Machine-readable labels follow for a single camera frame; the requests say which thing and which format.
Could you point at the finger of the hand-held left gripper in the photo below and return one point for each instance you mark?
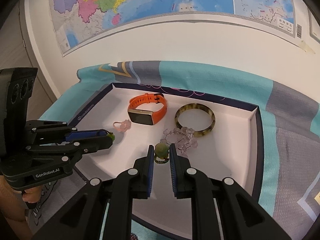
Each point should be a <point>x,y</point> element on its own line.
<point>97,143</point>
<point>85,134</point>

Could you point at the person's left forearm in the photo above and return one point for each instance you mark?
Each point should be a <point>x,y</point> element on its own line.
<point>10,212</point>

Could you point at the dark blue cardboard box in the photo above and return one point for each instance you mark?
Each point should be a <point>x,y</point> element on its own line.
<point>225,155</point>

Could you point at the colourful wall map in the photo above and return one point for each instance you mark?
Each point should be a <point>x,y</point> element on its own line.
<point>150,0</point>

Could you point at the grey door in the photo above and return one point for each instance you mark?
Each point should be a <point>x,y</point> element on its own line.
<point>12,55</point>

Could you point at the tortoiseshell bangle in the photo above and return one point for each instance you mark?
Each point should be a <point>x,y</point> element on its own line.
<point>178,115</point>

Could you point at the orange smartwatch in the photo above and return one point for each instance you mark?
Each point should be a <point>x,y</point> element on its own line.
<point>140,117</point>

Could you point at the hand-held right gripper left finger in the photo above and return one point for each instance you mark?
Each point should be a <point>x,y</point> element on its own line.
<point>150,172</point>

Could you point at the clear tape strip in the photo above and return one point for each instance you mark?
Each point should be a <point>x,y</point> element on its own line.
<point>307,47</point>

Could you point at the teal grey printed blanket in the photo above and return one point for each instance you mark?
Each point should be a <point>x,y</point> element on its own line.
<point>282,155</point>

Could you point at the person's left hand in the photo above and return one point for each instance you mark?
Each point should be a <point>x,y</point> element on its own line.
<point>32,195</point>

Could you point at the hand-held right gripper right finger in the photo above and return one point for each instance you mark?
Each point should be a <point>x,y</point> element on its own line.
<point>172,172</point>

